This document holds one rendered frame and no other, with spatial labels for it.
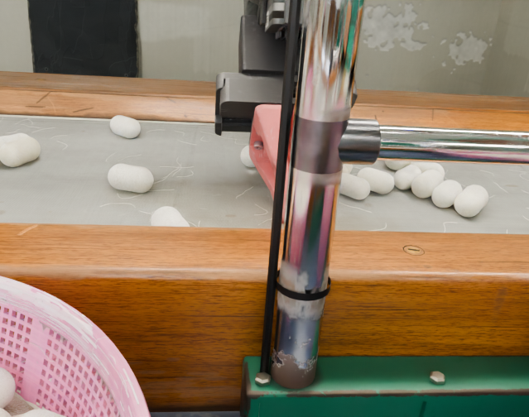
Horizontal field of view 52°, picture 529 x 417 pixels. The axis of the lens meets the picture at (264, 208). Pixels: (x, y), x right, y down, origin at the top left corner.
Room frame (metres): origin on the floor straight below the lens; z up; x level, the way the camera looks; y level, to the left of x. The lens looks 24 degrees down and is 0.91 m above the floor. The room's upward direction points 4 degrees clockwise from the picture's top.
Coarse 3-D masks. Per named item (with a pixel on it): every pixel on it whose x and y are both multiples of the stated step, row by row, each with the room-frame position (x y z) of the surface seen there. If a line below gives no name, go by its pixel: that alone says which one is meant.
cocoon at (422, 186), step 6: (426, 174) 0.42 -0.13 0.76; (432, 174) 0.42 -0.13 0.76; (438, 174) 0.42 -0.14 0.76; (414, 180) 0.41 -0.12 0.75; (420, 180) 0.41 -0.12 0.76; (426, 180) 0.41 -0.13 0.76; (432, 180) 0.41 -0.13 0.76; (438, 180) 0.42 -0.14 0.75; (414, 186) 0.41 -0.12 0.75; (420, 186) 0.41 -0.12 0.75; (426, 186) 0.40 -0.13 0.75; (432, 186) 0.41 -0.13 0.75; (414, 192) 0.41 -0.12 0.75; (420, 192) 0.40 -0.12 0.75; (426, 192) 0.40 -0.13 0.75
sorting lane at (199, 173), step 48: (48, 144) 0.48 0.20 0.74; (96, 144) 0.49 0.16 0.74; (144, 144) 0.50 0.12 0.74; (192, 144) 0.51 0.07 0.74; (240, 144) 0.52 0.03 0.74; (0, 192) 0.36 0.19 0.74; (48, 192) 0.37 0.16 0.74; (96, 192) 0.38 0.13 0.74; (192, 192) 0.39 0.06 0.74; (240, 192) 0.40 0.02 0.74; (528, 192) 0.44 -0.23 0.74
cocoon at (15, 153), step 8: (8, 144) 0.41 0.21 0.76; (16, 144) 0.41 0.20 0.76; (24, 144) 0.42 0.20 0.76; (32, 144) 0.43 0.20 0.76; (0, 152) 0.41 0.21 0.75; (8, 152) 0.41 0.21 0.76; (16, 152) 0.41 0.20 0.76; (24, 152) 0.41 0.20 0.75; (32, 152) 0.42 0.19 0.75; (40, 152) 0.43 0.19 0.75; (0, 160) 0.41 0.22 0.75; (8, 160) 0.41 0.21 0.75; (16, 160) 0.41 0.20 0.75; (24, 160) 0.41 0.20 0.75; (32, 160) 0.43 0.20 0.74
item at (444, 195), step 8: (440, 184) 0.40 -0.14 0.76; (448, 184) 0.40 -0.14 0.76; (456, 184) 0.40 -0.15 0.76; (432, 192) 0.40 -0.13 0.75; (440, 192) 0.39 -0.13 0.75; (448, 192) 0.39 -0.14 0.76; (456, 192) 0.39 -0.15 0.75; (432, 200) 0.40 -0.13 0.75; (440, 200) 0.39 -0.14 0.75; (448, 200) 0.39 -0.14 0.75
